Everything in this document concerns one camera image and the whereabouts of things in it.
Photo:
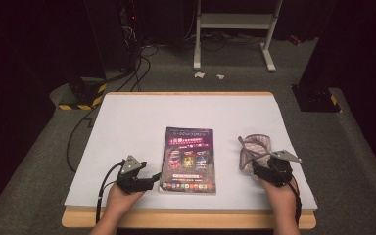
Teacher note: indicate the black yellow striped stand base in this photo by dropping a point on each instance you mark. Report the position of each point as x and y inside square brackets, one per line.
[84, 94]
[316, 99]

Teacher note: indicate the wooden table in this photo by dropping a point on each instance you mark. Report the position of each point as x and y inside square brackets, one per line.
[176, 219]

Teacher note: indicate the black electronics rack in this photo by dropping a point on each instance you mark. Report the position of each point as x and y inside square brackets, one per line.
[129, 32]

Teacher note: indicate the magazine with glossy cover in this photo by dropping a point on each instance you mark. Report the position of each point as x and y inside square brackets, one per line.
[187, 160]

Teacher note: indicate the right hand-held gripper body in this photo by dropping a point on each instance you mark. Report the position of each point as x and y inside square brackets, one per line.
[279, 173]

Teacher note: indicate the purple striped towel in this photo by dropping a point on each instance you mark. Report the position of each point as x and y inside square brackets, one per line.
[253, 148]

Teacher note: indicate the person's right hand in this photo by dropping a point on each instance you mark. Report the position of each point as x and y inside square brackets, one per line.
[282, 204]

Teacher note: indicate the small red object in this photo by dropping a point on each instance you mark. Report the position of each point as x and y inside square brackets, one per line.
[295, 40]

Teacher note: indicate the white metal stand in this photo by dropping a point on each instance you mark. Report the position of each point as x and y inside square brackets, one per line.
[235, 20]

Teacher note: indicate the person's left hand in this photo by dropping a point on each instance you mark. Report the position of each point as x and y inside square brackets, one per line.
[120, 205]

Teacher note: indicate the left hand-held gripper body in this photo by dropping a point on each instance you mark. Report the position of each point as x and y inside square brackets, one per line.
[132, 181]

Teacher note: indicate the white paper scrap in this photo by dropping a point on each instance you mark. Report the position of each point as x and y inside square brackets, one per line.
[199, 75]
[220, 76]

